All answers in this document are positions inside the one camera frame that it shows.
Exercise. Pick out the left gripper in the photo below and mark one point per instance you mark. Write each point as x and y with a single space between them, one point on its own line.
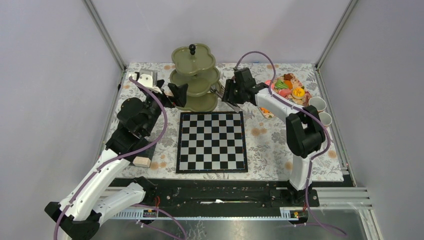
179 92

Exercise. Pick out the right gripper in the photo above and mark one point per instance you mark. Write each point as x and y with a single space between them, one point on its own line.
228 96

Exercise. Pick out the green three-tier dessert stand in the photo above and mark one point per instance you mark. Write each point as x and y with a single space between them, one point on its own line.
195 66

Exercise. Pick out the green cake slice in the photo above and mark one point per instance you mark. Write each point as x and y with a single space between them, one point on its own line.
280 85

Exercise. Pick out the pink cake slice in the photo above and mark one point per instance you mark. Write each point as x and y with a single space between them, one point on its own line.
285 93

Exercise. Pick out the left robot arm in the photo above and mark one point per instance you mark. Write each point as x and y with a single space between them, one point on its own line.
80 215

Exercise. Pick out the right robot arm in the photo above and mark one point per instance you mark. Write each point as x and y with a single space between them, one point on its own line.
305 133

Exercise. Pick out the orange fish cookie left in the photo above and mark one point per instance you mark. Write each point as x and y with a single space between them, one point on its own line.
264 110

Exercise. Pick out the black white chessboard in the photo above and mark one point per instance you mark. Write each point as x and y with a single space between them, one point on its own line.
211 142

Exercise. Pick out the floral serving tray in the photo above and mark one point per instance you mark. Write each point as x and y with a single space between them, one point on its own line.
296 83

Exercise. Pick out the brown star cookie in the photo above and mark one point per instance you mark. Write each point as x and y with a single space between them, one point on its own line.
288 76

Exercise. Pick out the orange round pastry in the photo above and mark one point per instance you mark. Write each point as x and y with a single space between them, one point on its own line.
289 84

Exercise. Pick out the grey lego baseplate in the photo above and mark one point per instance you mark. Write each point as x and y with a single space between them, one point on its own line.
148 153

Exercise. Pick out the yellow frosted donut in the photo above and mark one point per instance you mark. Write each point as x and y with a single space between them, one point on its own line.
298 93

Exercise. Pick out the floral tablecloth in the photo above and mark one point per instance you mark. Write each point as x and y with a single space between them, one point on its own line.
268 156

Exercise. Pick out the wooden block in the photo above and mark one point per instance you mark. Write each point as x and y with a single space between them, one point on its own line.
143 162

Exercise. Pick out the large pink mug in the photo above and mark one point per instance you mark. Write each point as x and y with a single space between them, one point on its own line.
319 103

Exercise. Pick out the small pink mug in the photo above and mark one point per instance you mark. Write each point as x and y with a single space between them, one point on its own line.
325 118

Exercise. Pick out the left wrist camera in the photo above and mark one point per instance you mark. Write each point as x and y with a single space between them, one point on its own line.
147 78

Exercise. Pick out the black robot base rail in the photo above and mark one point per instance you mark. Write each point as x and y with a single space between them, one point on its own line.
221 198

